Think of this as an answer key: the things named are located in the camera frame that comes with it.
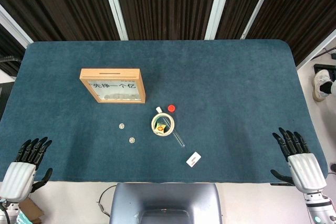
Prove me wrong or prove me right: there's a black floor cable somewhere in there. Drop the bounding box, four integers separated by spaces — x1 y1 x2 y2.
96 184 118 218

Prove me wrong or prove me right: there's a white sneaker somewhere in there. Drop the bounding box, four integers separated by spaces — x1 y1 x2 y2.
312 69 332 102

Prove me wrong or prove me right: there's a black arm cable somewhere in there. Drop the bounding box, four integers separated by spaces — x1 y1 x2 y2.
0 200 10 224

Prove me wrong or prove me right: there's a clear glass test tube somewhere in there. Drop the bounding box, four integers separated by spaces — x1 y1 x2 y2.
162 115 186 148

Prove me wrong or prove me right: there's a cream masking tape roll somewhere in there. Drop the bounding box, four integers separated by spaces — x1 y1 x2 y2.
151 113 176 137

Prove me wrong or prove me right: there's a blue table cloth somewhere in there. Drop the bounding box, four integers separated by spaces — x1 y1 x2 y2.
0 39 329 184

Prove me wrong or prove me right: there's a black equipment base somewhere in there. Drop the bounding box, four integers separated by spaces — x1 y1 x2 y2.
313 63 336 82

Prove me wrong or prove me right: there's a white flat card box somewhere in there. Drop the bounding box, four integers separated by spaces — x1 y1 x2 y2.
185 152 202 168

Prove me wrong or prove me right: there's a brown cardboard box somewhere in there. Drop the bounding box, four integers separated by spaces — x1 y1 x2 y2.
18 199 44 224

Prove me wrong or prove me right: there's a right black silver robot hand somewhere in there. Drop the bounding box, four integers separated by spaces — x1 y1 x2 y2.
270 127 328 194

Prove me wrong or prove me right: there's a white partition post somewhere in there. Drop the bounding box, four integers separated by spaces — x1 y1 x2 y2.
99 0 129 41
296 28 336 69
240 0 279 40
204 0 234 40
0 3 34 49

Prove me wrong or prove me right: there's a person lower leg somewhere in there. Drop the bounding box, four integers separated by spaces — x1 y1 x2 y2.
320 79 336 96

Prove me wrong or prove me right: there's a wooden frame coin bank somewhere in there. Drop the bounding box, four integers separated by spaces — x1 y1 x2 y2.
79 68 146 104

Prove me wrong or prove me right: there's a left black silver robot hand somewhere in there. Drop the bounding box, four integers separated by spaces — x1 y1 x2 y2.
0 136 53 204

